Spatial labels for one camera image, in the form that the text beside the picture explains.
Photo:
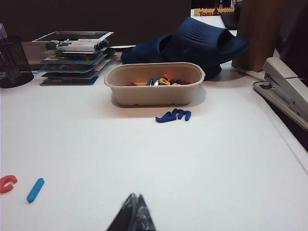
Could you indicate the dark blue letter m magnet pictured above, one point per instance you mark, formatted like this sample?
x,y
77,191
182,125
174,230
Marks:
x,y
185,115

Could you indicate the white black labelled marker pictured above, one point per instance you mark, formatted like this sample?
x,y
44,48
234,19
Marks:
x,y
77,45

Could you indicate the light blue letter l magnet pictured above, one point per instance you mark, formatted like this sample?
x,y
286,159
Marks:
x,y
35,190

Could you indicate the colourful letter magnet pile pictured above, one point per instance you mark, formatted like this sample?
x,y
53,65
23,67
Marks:
x,y
163,81

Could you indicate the letter magnet card sheet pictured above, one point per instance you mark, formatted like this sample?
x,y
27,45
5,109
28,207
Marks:
x,y
72,69
72,76
72,83
72,62

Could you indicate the dark blue hooked letter magnet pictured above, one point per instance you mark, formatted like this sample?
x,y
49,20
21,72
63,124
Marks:
x,y
166,117

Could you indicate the navy blue rubber slipper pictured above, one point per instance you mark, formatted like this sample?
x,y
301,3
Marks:
x,y
204,36
144,51

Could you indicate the orange letter c magnet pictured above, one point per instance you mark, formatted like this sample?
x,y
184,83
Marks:
x,y
10,180

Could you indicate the brown wooden block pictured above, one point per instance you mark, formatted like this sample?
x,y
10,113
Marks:
x,y
260,33

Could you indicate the clear plastic box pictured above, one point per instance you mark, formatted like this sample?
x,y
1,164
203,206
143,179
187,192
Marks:
x,y
96,34

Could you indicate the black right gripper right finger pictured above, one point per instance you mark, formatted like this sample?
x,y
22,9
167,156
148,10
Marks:
x,y
144,219

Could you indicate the yellow Toblerone box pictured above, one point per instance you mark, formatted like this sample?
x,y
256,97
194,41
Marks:
x,y
207,12

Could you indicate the black mesh pen holder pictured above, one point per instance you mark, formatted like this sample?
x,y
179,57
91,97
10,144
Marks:
x,y
12,60

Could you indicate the beige desk stapler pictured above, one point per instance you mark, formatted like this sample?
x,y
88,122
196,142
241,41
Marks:
x,y
284,89

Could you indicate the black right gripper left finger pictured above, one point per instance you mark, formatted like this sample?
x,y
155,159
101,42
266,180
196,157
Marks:
x,y
122,219

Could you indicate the beige pulp tray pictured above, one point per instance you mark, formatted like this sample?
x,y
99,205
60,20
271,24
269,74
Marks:
x,y
154,96

